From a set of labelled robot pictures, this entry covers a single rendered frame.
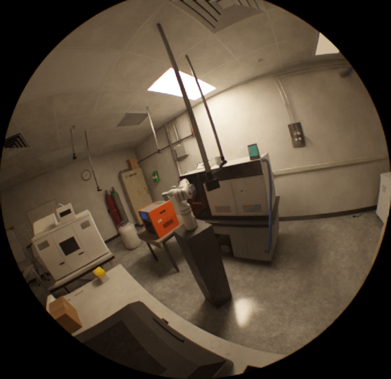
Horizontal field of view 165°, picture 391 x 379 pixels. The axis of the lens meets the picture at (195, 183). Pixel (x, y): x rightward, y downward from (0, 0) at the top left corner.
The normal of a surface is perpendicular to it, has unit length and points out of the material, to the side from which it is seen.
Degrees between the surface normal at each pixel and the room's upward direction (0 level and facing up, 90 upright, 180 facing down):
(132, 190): 90
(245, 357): 0
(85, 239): 90
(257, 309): 0
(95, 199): 90
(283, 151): 90
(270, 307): 0
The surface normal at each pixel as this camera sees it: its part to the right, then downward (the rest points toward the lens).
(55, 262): 0.75, -0.11
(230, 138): -0.60, 0.31
